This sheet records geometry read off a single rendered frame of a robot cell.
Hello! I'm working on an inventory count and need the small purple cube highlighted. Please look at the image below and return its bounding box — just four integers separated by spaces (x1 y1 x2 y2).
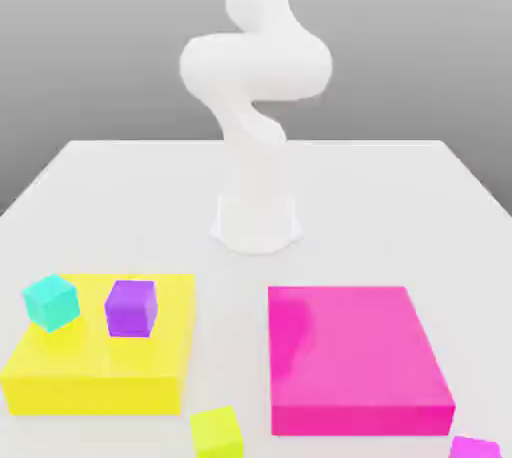
103 279 160 339

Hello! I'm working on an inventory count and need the small lime cube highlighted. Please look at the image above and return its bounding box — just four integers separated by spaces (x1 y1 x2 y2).
189 405 245 458

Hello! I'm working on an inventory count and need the large pink box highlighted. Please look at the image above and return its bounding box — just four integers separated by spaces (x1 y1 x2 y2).
267 285 457 437

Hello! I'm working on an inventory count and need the small turquoise cube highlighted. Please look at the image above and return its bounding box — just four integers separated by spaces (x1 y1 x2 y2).
21 274 82 334

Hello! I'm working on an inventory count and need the small magenta cube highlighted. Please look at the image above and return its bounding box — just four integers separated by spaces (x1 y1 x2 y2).
447 434 503 458

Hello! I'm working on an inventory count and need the large yellow box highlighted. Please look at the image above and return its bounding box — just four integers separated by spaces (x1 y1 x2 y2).
0 273 197 417

